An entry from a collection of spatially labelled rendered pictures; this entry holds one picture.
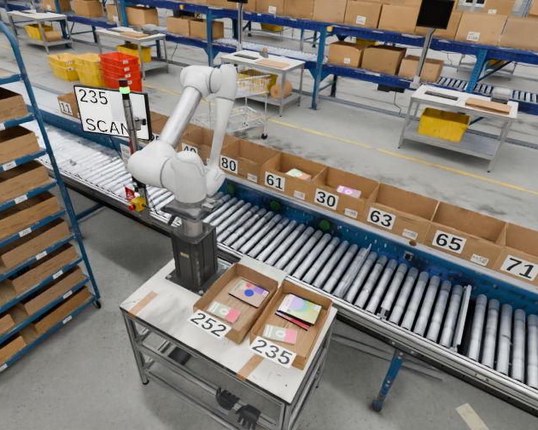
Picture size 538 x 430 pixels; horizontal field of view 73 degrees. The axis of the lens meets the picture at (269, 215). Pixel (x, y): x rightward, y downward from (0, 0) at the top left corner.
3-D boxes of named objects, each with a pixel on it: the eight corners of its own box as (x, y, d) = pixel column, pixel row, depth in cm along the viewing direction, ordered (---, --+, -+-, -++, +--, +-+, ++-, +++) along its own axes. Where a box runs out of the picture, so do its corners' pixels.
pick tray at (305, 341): (248, 345, 174) (248, 332, 168) (282, 292, 202) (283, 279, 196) (303, 371, 164) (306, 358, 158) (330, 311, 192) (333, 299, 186)
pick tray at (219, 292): (193, 319, 184) (191, 305, 178) (236, 274, 212) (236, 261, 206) (239, 345, 173) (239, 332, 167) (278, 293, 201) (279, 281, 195)
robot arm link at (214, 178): (213, 198, 206) (212, 194, 218) (229, 177, 205) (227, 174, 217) (197, 187, 203) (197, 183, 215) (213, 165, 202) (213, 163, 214)
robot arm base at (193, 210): (201, 221, 170) (201, 211, 167) (164, 207, 178) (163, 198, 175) (222, 204, 184) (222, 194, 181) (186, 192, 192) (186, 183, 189)
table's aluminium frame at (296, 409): (140, 382, 233) (119, 309, 190) (197, 319, 275) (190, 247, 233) (278, 473, 196) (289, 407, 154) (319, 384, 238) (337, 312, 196)
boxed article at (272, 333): (294, 345, 174) (295, 344, 173) (261, 338, 176) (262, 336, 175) (296, 333, 180) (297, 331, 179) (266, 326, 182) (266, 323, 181)
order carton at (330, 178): (307, 203, 252) (309, 182, 242) (324, 185, 273) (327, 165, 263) (360, 223, 237) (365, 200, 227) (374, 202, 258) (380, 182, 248)
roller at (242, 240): (227, 252, 233) (227, 246, 230) (269, 214, 270) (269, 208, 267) (233, 255, 231) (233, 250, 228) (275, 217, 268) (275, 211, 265)
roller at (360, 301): (351, 310, 200) (353, 305, 197) (379, 258, 237) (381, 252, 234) (359, 315, 198) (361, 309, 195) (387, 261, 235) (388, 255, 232)
